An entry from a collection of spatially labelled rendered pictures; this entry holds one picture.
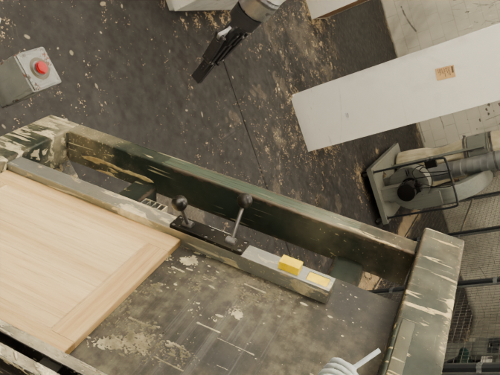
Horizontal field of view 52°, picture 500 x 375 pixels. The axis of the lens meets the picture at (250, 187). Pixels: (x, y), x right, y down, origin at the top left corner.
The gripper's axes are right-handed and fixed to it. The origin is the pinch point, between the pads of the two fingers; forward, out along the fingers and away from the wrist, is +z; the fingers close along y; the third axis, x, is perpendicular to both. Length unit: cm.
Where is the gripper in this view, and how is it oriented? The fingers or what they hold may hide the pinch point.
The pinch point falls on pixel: (203, 70)
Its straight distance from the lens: 138.5
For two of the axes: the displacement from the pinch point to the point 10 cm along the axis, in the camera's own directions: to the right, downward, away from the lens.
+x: -6.3, -7.7, 1.0
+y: 4.8, -2.9, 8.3
